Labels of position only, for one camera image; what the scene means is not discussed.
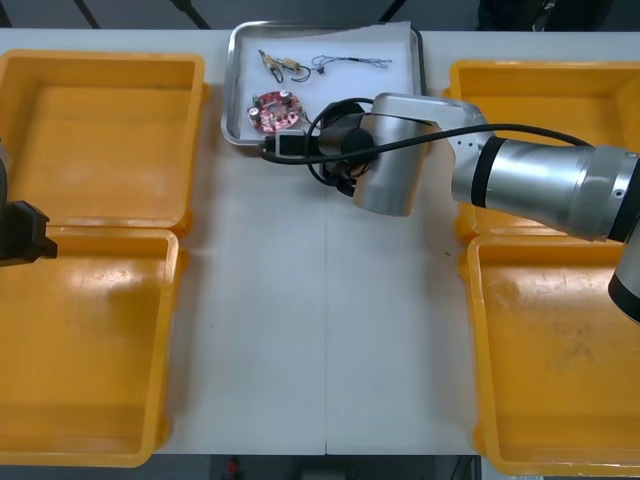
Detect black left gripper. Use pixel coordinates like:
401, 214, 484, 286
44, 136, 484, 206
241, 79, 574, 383
0, 199, 59, 267

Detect twisted blue-white wire harness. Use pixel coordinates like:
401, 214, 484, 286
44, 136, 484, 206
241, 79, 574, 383
310, 52, 394, 77

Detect steel tray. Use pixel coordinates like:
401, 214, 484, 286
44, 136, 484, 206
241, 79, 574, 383
221, 20, 426, 149

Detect round red circuit board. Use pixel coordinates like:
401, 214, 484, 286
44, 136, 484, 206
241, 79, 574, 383
245, 89, 305, 134

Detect yellow-orange plastic bin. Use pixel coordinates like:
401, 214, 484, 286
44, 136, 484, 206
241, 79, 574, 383
0, 225, 182, 469
457, 233, 640, 476
440, 59, 640, 246
0, 48, 209, 236

